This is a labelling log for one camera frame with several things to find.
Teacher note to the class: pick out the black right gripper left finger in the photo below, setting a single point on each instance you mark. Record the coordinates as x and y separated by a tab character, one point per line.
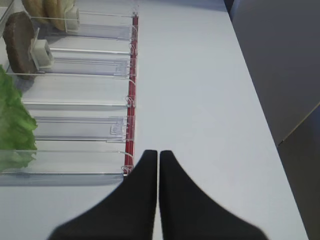
128	213

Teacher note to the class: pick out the brown meat patty in rack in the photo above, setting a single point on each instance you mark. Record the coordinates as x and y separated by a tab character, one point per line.
18	34

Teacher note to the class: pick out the grey cabinet panel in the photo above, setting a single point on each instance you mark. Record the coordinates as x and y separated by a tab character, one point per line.
280	42

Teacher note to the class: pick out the white pusher block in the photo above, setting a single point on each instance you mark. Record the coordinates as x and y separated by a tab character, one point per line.
72	19
40	52

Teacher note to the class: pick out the golden bun slice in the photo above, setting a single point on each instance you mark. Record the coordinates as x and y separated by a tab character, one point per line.
36	9
56	10

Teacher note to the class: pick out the green lettuce leaf in rack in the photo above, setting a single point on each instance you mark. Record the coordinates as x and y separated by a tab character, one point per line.
17	139

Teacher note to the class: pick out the white pusher block rear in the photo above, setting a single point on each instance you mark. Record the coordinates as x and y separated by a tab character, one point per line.
72	19

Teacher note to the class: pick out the golden bun slice left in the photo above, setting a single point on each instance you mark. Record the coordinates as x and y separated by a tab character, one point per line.
36	9

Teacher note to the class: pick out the golden bun slice right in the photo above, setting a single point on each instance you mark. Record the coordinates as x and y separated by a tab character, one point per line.
56	10

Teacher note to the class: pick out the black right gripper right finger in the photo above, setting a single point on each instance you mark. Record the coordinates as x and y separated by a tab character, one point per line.
187	213

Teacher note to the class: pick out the clear acrylic right rack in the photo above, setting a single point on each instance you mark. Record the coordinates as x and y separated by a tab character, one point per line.
84	105

